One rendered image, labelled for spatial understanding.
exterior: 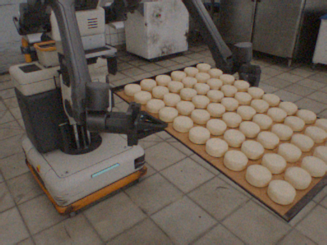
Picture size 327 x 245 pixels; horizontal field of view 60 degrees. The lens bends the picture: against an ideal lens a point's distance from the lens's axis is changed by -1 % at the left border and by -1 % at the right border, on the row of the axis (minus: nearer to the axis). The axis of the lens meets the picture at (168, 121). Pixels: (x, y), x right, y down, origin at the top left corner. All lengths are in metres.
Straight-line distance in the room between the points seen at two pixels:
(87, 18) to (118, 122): 0.86
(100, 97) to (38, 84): 1.07
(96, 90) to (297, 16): 3.77
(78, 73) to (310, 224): 1.59
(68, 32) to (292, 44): 3.75
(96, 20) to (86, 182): 0.90
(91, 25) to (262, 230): 1.45
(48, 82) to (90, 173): 0.57
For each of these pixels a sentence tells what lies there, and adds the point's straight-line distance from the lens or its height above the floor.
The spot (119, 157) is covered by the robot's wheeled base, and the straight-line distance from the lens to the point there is 1.84.
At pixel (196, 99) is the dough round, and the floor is 1.00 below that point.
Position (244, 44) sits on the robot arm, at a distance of 1.11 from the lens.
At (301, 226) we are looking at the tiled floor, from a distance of 1.94.
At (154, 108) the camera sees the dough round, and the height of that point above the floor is 1.00.
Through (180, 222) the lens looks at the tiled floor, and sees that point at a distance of 1.80.
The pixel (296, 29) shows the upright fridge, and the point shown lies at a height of 0.56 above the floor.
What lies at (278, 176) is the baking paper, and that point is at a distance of 0.66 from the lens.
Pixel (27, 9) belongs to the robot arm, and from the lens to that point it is 1.28.
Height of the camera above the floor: 1.35
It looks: 29 degrees down
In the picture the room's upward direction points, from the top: straight up
